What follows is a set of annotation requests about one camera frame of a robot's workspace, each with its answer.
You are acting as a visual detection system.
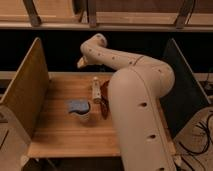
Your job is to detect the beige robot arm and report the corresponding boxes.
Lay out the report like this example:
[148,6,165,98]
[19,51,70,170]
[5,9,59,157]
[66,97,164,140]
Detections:
[78,34,176,171]

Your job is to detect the cup with blue sponge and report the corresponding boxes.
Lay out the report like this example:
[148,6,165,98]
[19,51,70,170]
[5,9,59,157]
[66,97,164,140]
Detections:
[68,99,91,123]

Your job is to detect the wooden shelf with brackets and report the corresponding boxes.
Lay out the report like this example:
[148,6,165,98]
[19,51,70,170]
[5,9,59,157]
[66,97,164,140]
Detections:
[0,0,213,33]

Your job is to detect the left wooden side panel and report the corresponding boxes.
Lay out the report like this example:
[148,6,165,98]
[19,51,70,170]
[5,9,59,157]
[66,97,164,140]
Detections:
[0,38,49,143]

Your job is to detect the right dark side panel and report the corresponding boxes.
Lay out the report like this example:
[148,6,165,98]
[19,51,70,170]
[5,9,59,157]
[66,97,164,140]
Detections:
[160,38,211,138]

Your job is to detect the black cables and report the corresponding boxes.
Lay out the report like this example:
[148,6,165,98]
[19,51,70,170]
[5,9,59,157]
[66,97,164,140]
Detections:
[173,111,213,171]

